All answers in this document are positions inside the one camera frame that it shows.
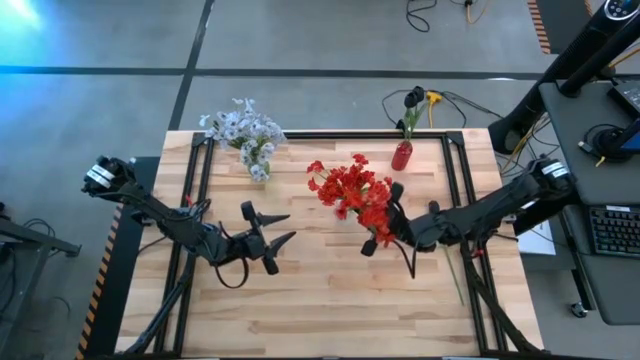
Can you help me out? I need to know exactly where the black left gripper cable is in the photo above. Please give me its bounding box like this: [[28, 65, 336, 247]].
[[213, 257, 251, 290]]

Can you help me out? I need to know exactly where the yellow cable bundle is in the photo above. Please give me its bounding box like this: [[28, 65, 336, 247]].
[[502, 112, 544, 174]]

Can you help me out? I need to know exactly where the yellow floor cable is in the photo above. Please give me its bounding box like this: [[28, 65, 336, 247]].
[[462, 0, 490, 26]]

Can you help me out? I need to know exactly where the backlit computer keyboard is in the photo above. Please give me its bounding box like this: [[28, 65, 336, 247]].
[[588, 203, 640, 260]]

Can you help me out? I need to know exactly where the grey side desk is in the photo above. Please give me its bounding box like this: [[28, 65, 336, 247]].
[[538, 80, 640, 327]]

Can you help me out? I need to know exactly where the yellow power splitter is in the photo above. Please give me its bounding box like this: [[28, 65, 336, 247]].
[[424, 90, 445, 129]]

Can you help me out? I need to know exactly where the grey metal stand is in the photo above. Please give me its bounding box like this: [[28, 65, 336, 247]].
[[0, 199, 84, 360]]

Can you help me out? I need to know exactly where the black metal table frame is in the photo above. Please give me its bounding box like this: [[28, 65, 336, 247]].
[[119, 119, 546, 359]]

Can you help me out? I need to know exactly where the laptop computer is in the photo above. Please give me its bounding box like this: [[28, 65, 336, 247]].
[[607, 78, 640, 120]]

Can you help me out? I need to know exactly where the black upright pole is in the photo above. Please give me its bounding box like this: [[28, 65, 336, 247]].
[[558, 14, 640, 99]]

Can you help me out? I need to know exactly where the green leafy stem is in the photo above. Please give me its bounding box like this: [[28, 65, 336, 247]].
[[428, 199, 466, 307]]

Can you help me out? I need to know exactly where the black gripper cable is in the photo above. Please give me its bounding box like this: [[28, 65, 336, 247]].
[[393, 238, 420, 280], [213, 257, 251, 290]]

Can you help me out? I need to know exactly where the green glass vase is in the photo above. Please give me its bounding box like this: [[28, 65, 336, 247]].
[[247, 158, 272, 181]]

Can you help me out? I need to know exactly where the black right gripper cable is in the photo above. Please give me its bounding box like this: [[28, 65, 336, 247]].
[[393, 238, 420, 280]]

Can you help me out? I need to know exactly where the white paper sheet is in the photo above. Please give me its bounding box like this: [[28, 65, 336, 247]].
[[516, 218, 558, 257]]

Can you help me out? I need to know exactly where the hazard-edged black floor mat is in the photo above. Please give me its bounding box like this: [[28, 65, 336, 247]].
[[526, 0, 604, 56], [74, 155, 162, 360]]

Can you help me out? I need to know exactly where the black monitor base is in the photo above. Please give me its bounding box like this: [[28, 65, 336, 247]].
[[594, 119, 640, 164]]

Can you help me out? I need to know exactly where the black tulip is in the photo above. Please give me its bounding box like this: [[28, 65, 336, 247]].
[[399, 92, 424, 144], [399, 85, 427, 144]]

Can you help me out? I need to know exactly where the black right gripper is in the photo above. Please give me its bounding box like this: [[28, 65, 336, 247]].
[[360, 180, 444, 259]]

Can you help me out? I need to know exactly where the black tower fan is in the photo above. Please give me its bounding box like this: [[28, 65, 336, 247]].
[[488, 0, 640, 156]]

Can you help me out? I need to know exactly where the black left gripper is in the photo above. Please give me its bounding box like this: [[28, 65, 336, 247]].
[[214, 200, 298, 276]]

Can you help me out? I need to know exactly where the red glass bottle vase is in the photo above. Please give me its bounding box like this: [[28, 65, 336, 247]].
[[390, 139, 414, 173]]

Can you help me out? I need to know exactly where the black floor cable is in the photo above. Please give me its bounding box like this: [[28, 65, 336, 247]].
[[404, 0, 439, 34], [381, 88, 504, 130]]

